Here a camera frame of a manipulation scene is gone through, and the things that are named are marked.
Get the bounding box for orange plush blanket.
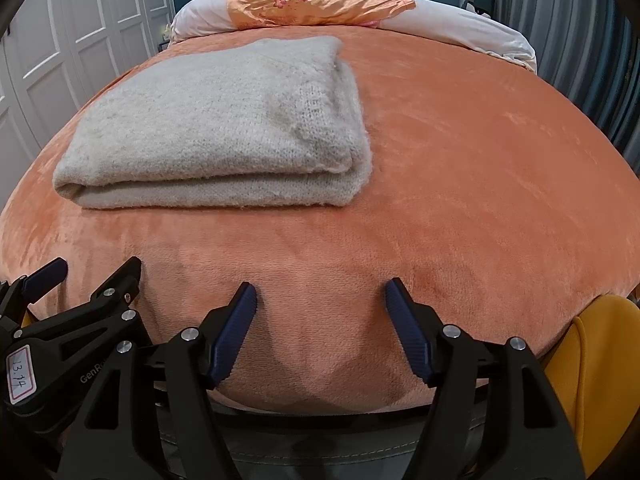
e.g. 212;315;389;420
0;22;640;413

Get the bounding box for orange floral pillow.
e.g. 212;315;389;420
226;0;417;30

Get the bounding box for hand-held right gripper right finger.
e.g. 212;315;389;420
384;277;586;480

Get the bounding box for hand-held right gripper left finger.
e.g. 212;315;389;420
55;281;258;480

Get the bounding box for white panelled wardrobe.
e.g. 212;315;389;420
0;0;176;161

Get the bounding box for grey blue curtain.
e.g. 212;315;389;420
492;0;640;171

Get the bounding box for white pillow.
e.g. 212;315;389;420
170;0;538;73

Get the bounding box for yellow cloth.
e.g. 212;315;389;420
542;294;640;480

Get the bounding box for beige knit sweater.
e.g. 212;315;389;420
52;36;373;210

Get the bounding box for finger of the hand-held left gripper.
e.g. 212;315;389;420
0;257;68;328
22;256;150;347

